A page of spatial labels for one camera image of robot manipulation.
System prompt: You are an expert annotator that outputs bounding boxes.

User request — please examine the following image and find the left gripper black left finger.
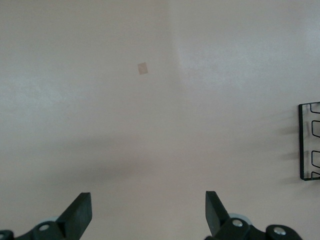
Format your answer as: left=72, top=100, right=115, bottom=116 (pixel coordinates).
left=32, top=192, right=93, bottom=240

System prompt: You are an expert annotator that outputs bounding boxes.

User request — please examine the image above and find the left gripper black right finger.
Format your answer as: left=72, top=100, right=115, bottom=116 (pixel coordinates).
left=204, top=191, right=253, bottom=240

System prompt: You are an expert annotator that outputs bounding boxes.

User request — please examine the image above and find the black wire cup holder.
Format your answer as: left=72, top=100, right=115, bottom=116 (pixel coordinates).
left=298, top=101, right=320, bottom=181

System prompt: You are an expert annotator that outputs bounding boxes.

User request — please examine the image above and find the small square tape patch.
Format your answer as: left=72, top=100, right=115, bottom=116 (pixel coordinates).
left=137, top=62, right=149, bottom=76

